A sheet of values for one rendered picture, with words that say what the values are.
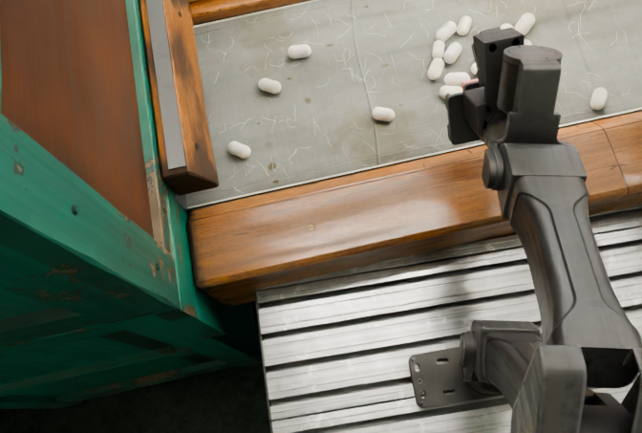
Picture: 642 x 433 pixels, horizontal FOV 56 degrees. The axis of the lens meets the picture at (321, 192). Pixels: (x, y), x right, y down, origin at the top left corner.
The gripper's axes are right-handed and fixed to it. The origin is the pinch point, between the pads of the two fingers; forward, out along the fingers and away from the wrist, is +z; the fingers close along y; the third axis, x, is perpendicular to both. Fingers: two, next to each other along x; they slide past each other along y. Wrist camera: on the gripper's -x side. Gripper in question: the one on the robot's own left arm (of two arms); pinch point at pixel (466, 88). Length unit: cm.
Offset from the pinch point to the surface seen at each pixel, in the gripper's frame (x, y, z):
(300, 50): -5.3, 20.3, 14.8
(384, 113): 3.2, 10.6, 4.9
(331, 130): 4.6, 18.4, 6.1
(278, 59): -4.1, 23.8, 16.4
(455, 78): 1.2, -0.6, 6.9
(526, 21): -3.2, -13.4, 11.9
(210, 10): -12.3, 32.5, 22.1
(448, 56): -1.1, -0.7, 10.0
